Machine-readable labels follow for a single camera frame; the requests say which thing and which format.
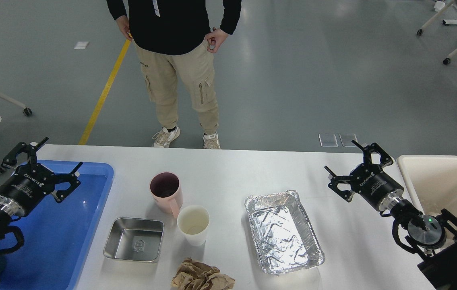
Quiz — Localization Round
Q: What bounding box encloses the person in black sweater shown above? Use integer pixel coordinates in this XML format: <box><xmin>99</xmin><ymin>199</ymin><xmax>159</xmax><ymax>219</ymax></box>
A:
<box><xmin>107</xmin><ymin>0</ymin><xmax>242</xmax><ymax>150</ymax></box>

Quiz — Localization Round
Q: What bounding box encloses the floor socket plate right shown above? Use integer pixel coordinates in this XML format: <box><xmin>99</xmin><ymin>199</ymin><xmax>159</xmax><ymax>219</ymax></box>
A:
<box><xmin>339</xmin><ymin>133</ymin><xmax>358</xmax><ymax>147</ymax></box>

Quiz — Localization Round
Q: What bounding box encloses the white chair base right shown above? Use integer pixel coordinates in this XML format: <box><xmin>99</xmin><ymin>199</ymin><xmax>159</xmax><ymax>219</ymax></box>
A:
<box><xmin>415</xmin><ymin>0</ymin><xmax>457</xmax><ymax>65</ymax></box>

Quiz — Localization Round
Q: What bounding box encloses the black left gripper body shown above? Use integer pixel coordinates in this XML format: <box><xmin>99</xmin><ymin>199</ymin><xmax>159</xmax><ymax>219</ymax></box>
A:
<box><xmin>0</xmin><ymin>164</ymin><xmax>55</xmax><ymax>217</ymax></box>

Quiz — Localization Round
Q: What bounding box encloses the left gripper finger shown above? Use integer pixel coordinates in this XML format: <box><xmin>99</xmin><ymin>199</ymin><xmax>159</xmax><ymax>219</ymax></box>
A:
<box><xmin>1</xmin><ymin>137</ymin><xmax>50</xmax><ymax>174</ymax></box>
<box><xmin>49</xmin><ymin>162</ymin><xmax>83</xmax><ymax>203</ymax></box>

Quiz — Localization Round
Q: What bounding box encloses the white paper cup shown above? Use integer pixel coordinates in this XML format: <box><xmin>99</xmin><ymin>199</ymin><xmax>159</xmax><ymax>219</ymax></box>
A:
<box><xmin>177</xmin><ymin>205</ymin><xmax>210</xmax><ymax>247</ymax></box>

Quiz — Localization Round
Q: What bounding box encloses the white floor label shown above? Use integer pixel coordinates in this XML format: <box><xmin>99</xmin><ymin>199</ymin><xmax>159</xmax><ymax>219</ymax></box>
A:
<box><xmin>74</xmin><ymin>41</ymin><xmax>89</xmax><ymax>50</ymax></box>

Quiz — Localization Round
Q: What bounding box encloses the crumpled brown paper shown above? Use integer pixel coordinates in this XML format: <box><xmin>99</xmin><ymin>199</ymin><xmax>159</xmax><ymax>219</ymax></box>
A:
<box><xmin>171</xmin><ymin>257</ymin><xmax>236</xmax><ymax>290</ymax></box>

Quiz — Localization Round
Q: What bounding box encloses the pink ribbed mug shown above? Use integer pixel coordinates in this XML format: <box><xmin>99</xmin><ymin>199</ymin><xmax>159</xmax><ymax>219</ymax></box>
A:
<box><xmin>149</xmin><ymin>172</ymin><xmax>184</xmax><ymax>219</ymax></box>

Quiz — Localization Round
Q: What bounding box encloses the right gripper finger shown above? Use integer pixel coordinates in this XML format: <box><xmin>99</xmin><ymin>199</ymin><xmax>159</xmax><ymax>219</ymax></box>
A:
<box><xmin>352</xmin><ymin>140</ymin><xmax>394</xmax><ymax>168</ymax></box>
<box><xmin>325</xmin><ymin>166</ymin><xmax>358</xmax><ymax>203</ymax></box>

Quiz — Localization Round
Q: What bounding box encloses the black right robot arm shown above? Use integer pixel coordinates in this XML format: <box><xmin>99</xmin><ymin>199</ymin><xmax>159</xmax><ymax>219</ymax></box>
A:
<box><xmin>327</xmin><ymin>140</ymin><xmax>457</xmax><ymax>290</ymax></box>

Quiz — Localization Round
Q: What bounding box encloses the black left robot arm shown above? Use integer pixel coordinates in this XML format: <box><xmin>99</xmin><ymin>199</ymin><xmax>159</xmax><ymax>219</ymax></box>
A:
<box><xmin>0</xmin><ymin>137</ymin><xmax>82</xmax><ymax>255</ymax></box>

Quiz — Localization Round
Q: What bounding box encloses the beige plastic bin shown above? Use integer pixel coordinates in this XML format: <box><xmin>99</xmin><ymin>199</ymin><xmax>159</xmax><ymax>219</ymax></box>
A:
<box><xmin>397</xmin><ymin>155</ymin><xmax>457</xmax><ymax>217</ymax></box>

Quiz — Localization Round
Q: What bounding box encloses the aluminium foil tray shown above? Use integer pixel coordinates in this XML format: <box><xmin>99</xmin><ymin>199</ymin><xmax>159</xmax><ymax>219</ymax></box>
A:
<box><xmin>244</xmin><ymin>190</ymin><xmax>325</xmax><ymax>276</ymax></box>

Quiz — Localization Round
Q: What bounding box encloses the square stainless steel tray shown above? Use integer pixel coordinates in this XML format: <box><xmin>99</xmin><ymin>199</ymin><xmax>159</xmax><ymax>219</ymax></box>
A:
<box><xmin>103</xmin><ymin>217</ymin><xmax>164</xmax><ymax>263</ymax></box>

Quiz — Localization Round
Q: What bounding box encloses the floor socket plate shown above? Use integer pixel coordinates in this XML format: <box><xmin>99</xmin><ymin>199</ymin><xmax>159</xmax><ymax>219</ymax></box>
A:
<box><xmin>318</xmin><ymin>133</ymin><xmax>339</xmax><ymax>147</ymax></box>
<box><xmin>339</xmin><ymin>133</ymin><xmax>358</xmax><ymax>147</ymax></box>

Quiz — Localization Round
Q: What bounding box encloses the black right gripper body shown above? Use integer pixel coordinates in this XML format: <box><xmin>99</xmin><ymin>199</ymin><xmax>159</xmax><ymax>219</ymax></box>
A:
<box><xmin>350</xmin><ymin>164</ymin><xmax>404</xmax><ymax>211</ymax></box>

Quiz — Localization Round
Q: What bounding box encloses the floor socket plate left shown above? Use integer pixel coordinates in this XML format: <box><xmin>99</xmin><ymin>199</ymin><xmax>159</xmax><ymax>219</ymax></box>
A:
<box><xmin>318</xmin><ymin>133</ymin><xmax>339</xmax><ymax>147</ymax></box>

